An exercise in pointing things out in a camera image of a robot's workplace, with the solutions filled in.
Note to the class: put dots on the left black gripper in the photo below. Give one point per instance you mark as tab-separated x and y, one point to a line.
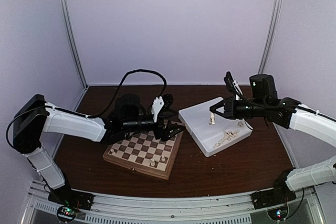
165	134

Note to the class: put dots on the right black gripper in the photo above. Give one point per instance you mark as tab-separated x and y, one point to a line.
230	109

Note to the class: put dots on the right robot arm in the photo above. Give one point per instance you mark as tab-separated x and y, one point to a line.
287	113

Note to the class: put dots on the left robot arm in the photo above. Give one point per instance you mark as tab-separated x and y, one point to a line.
128	116

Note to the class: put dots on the pile of white chess pieces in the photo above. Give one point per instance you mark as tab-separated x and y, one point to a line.
229	135

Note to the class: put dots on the wooden chess board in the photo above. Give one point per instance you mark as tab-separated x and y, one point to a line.
135	154

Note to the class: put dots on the white plastic tray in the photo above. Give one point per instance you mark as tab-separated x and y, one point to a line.
196	120

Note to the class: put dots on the front aluminium rail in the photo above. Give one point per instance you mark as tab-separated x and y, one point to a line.
235	208

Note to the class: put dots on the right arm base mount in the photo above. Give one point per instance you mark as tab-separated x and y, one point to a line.
278	194

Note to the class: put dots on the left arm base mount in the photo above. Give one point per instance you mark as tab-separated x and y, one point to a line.
66	196

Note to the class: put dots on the right aluminium frame post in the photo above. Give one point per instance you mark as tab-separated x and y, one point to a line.
276	10

